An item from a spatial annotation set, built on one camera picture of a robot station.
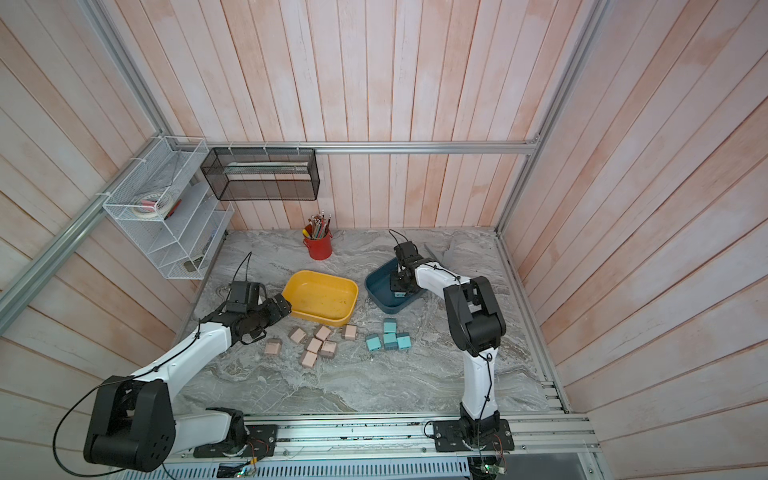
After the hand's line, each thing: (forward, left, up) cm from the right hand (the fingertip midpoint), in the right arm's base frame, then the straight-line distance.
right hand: (398, 282), depth 103 cm
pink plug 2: (-21, +31, +1) cm, 37 cm away
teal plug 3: (-22, -1, +1) cm, 22 cm away
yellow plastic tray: (-6, +27, -1) cm, 27 cm away
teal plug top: (-17, +3, 0) cm, 17 cm away
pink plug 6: (-26, +21, +2) cm, 33 cm away
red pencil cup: (+12, +28, +10) cm, 32 cm away
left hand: (-17, +36, +6) cm, 40 cm away
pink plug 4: (-19, +15, 0) cm, 24 cm away
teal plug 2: (-22, +3, 0) cm, 23 cm away
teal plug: (-23, +8, +1) cm, 24 cm away
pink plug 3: (-20, +23, +1) cm, 31 cm away
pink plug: (-25, +38, +2) cm, 45 cm away
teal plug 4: (-6, 0, +2) cm, 7 cm away
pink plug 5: (-24, +25, +1) cm, 35 cm away
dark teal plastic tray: (-1, +7, -3) cm, 8 cm away
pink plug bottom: (-28, +26, 0) cm, 39 cm away
